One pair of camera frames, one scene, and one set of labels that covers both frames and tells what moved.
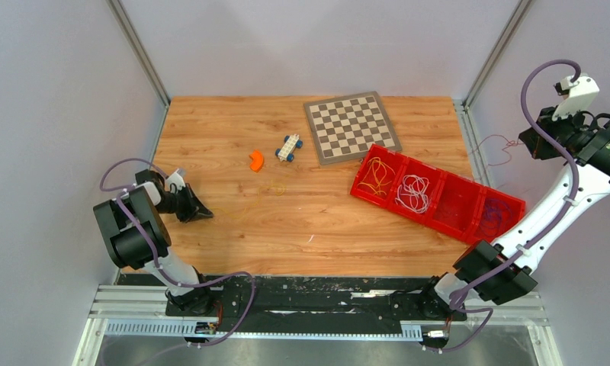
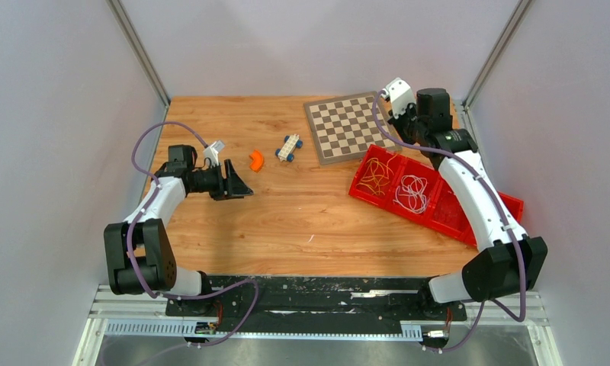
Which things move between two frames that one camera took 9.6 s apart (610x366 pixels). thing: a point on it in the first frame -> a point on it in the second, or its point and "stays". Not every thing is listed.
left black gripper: x=191 y=207 -> x=232 y=187
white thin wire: x=412 y=194 stays
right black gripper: x=537 y=144 -> x=397 y=123
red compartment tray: x=451 y=203 stays
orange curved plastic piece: x=258 y=160 stays
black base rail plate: x=256 y=303 stays
